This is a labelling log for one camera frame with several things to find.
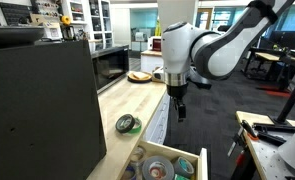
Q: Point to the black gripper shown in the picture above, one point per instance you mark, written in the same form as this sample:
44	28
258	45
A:
177	90

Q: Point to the large grey duct tape roll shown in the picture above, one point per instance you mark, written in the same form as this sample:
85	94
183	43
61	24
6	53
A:
158	159

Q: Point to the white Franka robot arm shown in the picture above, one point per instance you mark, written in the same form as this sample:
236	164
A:
220	56

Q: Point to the wooden drawer with white front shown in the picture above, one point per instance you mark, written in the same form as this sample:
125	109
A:
168	150

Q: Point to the clear packing tape roll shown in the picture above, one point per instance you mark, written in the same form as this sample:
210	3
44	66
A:
138	149

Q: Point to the tape roll with teal label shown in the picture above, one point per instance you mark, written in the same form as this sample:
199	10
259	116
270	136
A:
175	166

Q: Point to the black tape roll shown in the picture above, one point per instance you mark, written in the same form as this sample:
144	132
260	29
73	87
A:
118	125

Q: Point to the small red tape roll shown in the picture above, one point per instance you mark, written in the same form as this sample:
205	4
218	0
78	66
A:
162	174

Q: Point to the wide green tape roll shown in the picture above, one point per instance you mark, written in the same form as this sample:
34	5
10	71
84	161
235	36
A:
180	177

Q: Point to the blue tape roll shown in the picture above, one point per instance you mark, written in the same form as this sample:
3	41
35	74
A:
127	173

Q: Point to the white cabinet with drawers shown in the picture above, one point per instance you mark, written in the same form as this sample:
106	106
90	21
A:
158	126

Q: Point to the slice of bread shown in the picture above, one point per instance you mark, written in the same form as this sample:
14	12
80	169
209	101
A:
140	75

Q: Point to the white island counter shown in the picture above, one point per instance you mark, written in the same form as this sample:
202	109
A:
150	61

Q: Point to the round wooden plate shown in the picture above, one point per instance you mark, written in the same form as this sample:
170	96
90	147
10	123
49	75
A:
130	79

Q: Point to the red and white appliance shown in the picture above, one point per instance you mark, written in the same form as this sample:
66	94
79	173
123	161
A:
156	44

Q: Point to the black and silver microwave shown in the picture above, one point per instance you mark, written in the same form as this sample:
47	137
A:
110	66

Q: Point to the yellow bottle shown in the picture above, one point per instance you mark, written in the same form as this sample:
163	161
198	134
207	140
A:
157	28

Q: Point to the black clamp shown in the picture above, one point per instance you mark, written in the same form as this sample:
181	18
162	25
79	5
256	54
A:
268	136

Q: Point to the wooden workbench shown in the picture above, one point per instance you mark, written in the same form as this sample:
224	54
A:
263	156

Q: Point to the black framed desk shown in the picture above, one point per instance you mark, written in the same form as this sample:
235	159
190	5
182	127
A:
267	56

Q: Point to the black pole stand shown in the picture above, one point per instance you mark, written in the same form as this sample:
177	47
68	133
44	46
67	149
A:
292	100

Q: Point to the white shelving unit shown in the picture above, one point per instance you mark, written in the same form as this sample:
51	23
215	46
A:
86	16

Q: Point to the black tool chest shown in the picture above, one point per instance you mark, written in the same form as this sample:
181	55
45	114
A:
37	110

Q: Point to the black tray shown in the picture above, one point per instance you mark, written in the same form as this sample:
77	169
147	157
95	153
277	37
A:
13	36

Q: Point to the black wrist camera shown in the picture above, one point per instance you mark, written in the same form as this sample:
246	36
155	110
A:
200	81

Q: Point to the black wall bin rack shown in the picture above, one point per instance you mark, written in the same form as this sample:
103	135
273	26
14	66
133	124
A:
15	13

